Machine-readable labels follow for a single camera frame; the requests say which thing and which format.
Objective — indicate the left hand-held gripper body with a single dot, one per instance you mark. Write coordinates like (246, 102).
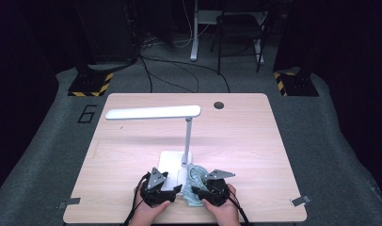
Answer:
(154, 194)

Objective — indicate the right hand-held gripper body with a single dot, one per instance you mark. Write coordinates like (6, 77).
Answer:
(217, 191)

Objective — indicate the light green fluffy cloth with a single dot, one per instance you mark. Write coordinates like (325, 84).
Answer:
(195, 175)

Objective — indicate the white desk lamp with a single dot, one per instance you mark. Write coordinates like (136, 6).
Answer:
(154, 112)

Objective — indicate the person's left hand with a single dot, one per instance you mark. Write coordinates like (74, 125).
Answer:
(145, 215)

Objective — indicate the person's right hand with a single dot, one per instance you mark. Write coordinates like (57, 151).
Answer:
(225, 213)

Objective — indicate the grey tape strip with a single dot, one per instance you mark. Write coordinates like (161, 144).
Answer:
(300, 201)
(69, 202)

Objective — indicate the black tape floor marking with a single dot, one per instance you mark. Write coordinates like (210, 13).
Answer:
(85, 122)

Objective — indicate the black yellow striped stand base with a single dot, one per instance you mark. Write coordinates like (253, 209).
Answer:
(88, 83)
(299, 84)

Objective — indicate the dark cabinet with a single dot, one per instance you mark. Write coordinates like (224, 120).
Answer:
(107, 31)

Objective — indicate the black folding chair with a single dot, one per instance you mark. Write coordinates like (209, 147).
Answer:
(239, 28)

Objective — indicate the dark curtain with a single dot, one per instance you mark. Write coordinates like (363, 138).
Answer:
(352, 62)
(23, 62)

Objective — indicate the white desk frame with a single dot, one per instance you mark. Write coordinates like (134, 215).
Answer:
(194, 37)

